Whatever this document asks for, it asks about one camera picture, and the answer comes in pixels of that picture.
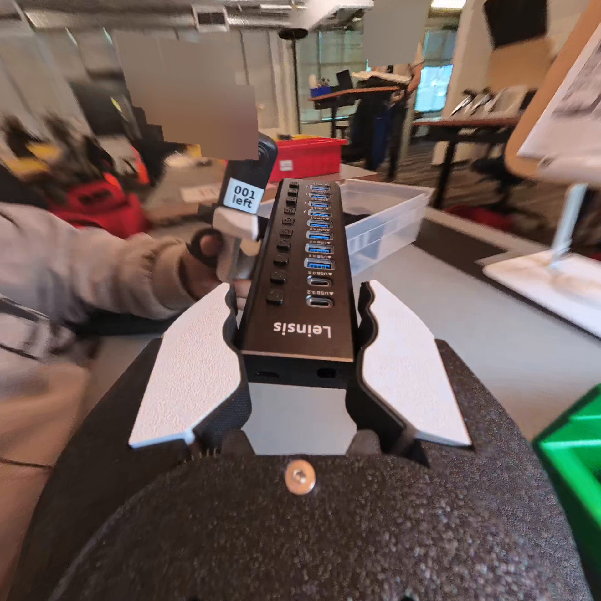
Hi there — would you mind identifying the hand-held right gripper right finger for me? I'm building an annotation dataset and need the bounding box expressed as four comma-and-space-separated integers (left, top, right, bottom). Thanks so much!
347, 279, 472, 466

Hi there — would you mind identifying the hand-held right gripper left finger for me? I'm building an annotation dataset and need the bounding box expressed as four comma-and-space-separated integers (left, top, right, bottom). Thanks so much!
128, 282, 253, 454

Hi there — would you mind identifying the black usb hub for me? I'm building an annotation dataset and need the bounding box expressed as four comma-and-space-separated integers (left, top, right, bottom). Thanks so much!
235, 178, 360, 389

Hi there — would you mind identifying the clear plastic bin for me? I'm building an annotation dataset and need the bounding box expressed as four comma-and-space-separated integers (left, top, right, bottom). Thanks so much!
336, 178, 435, 278

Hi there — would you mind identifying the person's left forearm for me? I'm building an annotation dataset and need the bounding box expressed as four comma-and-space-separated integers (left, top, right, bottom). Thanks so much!
0, 202, 198, 327

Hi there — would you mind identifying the person's left hand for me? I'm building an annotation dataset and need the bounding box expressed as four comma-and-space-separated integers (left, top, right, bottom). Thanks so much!
181, 235, 253, 311

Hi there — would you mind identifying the red plastic bin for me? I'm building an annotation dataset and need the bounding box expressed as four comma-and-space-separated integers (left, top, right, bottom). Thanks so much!
270, 136, 348, 184

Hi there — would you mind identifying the black floor lamp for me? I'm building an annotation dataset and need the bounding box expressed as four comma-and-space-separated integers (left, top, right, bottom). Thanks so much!
278, 27, 310, 137

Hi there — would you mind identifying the wooden top desk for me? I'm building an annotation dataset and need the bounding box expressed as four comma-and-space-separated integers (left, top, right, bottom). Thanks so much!
411, 115, 522, 209
309, 85, 409, 179

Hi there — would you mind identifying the red bag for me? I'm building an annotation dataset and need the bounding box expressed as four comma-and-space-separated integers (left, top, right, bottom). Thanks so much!
47, 171, 151, 235

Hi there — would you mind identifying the white stand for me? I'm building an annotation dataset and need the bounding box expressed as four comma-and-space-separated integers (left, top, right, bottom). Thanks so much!
484, 183, 601, 339

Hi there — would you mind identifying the person's beige clothing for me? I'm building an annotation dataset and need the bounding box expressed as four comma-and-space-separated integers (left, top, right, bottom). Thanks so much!
0, 291, 95, 601

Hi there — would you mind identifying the green plastic bin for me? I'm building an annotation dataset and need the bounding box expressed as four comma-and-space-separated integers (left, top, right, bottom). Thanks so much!
533, 384, 601, 531

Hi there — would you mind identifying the wooden board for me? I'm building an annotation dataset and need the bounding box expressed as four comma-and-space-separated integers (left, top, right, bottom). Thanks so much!
505, 14, 601, 179

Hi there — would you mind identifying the cardboard box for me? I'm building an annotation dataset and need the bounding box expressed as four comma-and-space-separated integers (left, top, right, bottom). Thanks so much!
486, 38, 559, 90

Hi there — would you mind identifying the white printed sheet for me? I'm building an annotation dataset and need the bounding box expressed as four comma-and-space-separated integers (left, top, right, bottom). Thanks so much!
516, 28, 601, 188

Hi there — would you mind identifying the black monitor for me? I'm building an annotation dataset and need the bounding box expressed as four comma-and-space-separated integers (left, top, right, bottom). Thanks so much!
483, 0, 549, 48

